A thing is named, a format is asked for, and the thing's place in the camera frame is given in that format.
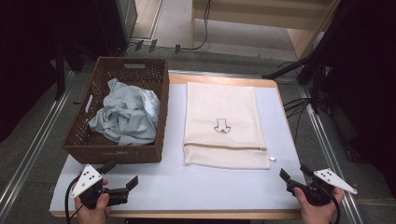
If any long black floor cable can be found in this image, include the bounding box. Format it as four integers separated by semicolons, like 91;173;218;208
155;0;213;52

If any cream mesh laundry bag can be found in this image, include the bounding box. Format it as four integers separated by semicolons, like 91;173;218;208
182;81;277;171

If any white table mat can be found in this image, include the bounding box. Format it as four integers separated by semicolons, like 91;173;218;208
49;81;307;213

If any metal floor rail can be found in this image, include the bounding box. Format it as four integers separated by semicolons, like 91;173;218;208
297;84;364;224
0;70;77;216

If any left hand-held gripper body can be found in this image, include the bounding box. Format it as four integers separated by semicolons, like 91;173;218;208
69;163;130;209

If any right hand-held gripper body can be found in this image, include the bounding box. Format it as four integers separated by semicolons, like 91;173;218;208
286;168;359;207

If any right hand-held gripper cable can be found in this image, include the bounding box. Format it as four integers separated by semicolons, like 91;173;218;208
321;186;342;224

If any light wooden shelf frame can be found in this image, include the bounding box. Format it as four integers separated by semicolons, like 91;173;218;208
190;0;340;60

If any black metal stand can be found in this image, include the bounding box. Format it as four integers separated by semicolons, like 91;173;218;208
53;40;98;101

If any bundle of black cables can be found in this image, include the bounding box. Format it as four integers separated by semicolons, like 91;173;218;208
282;97;312;144

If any hand-held gripper cable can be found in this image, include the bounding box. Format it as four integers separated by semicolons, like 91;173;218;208
64;175;82;224
321;186;342;224

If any light grey shirt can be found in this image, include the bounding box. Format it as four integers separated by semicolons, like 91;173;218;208
88;77;162;147

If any person's left hand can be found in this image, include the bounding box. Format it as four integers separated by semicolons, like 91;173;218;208
74;191;112;224

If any person's right hand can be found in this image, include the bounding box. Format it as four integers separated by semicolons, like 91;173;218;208
293;187;345;224

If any left hand-held gripper cable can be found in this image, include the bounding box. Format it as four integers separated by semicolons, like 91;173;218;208
64;175;82;224

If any dark cabinet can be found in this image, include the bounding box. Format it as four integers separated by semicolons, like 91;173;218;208
93;0;139;57

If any black tripod stand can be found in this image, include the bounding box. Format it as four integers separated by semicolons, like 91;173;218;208
261;46;332;115

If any brown wicker basket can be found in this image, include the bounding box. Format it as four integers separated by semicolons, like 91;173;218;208
61;56;171;165

